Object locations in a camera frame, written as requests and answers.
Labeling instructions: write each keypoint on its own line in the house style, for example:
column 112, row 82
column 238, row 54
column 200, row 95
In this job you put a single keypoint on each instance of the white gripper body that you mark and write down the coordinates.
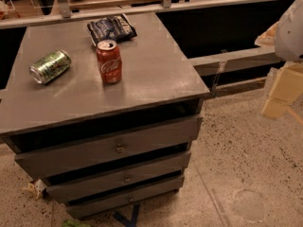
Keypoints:
column 291, row 35

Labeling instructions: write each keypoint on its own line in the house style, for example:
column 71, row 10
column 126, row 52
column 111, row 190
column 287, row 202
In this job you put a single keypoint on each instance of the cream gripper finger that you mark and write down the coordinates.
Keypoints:
column 267, row 38
column 286, row 89

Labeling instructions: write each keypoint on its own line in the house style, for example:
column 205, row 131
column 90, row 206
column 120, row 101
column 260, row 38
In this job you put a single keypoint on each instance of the red coke can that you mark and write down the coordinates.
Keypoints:
column 109, row 61

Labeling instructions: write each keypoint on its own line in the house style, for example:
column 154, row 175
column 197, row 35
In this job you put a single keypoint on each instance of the blue chip bag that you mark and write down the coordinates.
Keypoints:
column 116, row 28

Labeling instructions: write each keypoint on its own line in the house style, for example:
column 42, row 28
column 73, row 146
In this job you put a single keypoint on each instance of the green soda can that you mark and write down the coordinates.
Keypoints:
column 50, row 66

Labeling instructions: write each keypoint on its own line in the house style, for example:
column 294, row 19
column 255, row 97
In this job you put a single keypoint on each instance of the grey drawer cabinet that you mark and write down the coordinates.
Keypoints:
column 158, row 85

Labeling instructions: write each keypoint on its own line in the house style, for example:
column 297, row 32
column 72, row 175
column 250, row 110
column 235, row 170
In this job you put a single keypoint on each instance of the grey metal railing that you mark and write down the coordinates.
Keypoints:
column 29, row 12

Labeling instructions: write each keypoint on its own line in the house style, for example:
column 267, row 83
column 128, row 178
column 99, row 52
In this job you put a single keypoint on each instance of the middle grey drawer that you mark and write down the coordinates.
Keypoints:
column 88, row 186

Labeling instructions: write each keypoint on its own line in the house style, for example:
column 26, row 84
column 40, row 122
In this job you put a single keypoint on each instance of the grey drawer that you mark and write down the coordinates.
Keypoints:
column 88, row 186
column 61, row 159
column 133, row 195

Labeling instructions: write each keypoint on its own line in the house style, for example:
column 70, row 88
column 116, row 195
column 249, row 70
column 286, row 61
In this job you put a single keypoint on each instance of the bottom grey drawer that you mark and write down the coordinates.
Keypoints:
column 133, row 195

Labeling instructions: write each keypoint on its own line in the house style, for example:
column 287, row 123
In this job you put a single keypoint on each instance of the green object on floor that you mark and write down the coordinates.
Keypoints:
column 73, row 223

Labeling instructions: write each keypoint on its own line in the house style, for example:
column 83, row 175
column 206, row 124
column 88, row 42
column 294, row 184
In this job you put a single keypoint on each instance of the top grey drawer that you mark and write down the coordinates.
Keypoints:
column 61, row 159

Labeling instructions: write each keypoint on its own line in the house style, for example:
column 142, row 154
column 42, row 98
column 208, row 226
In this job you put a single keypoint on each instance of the crumpled paper scrap on floor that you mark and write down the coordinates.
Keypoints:
column 37, row 188

